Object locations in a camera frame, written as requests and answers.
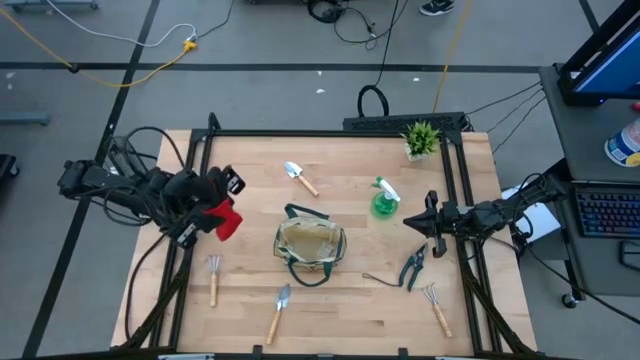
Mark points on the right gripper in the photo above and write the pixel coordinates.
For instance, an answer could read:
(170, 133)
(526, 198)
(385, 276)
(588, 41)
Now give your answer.
(440, 220)

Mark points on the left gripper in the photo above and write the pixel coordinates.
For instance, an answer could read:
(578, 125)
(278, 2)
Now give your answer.
(234, 182)

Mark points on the green spray bottle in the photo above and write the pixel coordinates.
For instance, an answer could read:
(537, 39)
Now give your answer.
(384, 205)

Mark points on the red gardening glove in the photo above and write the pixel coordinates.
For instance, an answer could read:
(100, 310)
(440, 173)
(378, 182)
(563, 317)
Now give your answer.
(227, 222)

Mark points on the beige green gardening bag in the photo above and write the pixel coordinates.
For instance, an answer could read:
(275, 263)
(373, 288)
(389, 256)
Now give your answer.
(310, 242)

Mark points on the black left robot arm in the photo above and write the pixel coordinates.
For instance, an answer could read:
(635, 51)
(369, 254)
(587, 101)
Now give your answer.
(125, 192)

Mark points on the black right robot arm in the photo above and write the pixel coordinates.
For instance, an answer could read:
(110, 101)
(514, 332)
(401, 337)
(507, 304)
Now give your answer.
(500, 212)

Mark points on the small potted green plant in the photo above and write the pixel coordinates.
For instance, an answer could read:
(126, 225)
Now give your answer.
(421, 140)

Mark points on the black perforated box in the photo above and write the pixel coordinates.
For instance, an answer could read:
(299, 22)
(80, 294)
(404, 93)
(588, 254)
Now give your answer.
(400, 121)

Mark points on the white paper sheet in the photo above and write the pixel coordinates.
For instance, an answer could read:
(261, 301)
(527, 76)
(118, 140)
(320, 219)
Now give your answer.
(540, 222)

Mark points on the grey side desk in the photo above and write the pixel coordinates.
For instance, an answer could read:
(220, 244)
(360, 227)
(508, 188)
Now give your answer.
(580, 135)

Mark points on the black backlit keyboard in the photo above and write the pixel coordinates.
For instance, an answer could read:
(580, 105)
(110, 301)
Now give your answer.
(607, 212)

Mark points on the person's shoe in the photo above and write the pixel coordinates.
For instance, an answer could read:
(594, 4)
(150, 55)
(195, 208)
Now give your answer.
(436, 6)

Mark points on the grey furniture foot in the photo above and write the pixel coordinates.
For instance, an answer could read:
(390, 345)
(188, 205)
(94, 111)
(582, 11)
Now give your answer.
(25, 118)
(50, 5)

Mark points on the blue white tub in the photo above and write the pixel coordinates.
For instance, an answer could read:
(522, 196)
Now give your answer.
(625, 145)

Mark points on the black floor object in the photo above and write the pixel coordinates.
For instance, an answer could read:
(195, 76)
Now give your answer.
(7, 166)

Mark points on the black computer monitor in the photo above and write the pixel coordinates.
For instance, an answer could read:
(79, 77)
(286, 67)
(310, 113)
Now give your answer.
(610, 65)

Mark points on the black aluminium table frame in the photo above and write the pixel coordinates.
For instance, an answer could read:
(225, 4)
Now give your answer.
(325, 133)

